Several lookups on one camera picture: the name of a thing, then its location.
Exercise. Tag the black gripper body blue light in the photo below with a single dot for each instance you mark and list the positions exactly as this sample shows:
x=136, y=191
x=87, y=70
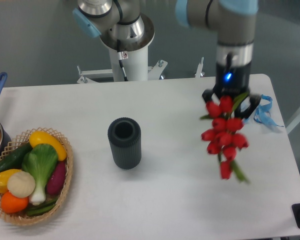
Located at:
x=232, y=82

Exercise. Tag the red tulip bouquet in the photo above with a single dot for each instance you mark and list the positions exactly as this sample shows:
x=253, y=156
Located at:
x=224, y=139

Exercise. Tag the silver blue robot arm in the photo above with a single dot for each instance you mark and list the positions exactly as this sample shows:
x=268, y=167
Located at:
x=233, y=21

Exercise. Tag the blue ribbon loop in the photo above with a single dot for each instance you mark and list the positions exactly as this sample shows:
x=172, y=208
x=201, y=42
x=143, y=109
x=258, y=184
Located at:
x=262, y=113

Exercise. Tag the dark grey ribbed vase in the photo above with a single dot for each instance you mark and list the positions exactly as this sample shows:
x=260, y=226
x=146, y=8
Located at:
x=124, y=135

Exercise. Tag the purple sweet potato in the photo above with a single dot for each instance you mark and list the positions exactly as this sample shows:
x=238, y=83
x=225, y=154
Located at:
x=57, y=179

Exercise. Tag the green bok choy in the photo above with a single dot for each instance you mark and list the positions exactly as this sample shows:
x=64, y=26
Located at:
x=40, y=162

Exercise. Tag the dark green cucumber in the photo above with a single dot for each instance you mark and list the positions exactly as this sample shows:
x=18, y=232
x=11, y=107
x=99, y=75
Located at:
x=14, y=159

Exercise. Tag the cream white garlic bulb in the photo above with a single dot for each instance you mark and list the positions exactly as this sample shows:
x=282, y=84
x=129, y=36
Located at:
x=21, y=184

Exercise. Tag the green bean pod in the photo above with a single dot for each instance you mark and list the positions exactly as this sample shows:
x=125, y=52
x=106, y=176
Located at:
x=41, y=209

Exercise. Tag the orange fruit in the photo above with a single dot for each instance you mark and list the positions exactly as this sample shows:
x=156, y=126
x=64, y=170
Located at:
x=11, y=204

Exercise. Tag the yellow bell pepper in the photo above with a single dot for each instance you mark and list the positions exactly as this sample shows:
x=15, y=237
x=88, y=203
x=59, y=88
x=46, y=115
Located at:
x=4, y=177

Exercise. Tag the woven wicker basket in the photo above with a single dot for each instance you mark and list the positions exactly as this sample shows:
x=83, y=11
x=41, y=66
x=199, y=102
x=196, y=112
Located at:
x=65, y=153

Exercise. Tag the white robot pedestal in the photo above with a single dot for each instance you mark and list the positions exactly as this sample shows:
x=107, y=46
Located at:
x=127, y=45

